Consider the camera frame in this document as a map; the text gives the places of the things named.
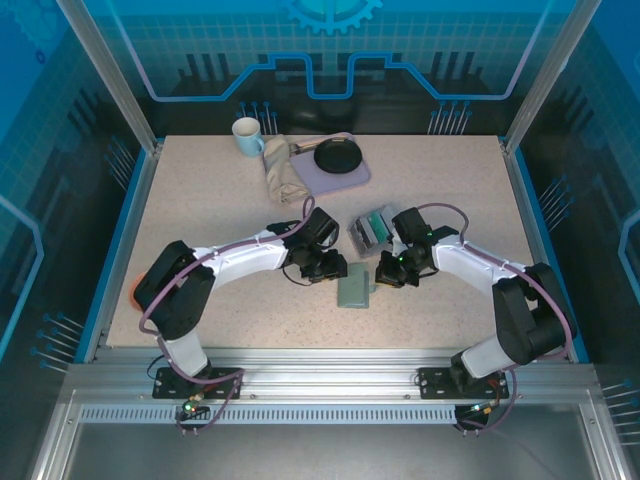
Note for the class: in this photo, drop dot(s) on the light blue mug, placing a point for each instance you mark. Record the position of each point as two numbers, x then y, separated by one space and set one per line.
246 137

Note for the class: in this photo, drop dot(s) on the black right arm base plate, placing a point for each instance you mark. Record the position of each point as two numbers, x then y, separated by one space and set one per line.
432 382

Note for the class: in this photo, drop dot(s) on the aluminium frame post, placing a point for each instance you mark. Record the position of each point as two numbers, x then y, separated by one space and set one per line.
550 75
115 75

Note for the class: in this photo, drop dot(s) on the lavender tray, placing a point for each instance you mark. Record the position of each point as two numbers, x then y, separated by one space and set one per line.
325 182

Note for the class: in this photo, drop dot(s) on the orange round object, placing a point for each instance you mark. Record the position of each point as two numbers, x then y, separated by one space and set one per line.
134 295

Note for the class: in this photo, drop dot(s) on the grey-green card holder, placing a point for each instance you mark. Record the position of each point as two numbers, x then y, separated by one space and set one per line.
352 290

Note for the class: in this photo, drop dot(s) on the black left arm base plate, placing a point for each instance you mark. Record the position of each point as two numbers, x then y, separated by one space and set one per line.
225 382

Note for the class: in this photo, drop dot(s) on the beige cloth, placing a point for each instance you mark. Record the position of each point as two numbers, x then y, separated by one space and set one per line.
280 175

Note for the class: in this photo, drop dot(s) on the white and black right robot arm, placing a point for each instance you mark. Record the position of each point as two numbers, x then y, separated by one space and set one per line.
465 267

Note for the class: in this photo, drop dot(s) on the teal credit card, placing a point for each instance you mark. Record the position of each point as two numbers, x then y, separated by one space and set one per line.
378 226

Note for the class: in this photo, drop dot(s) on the black bowl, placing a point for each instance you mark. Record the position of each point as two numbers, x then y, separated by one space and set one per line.
337 156

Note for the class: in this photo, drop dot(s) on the aluminium front beam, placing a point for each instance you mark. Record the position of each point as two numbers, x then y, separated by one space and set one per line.
325 375

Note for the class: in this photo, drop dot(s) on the aluminium side rail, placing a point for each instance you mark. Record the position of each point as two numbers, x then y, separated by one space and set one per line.
531 215
136 215

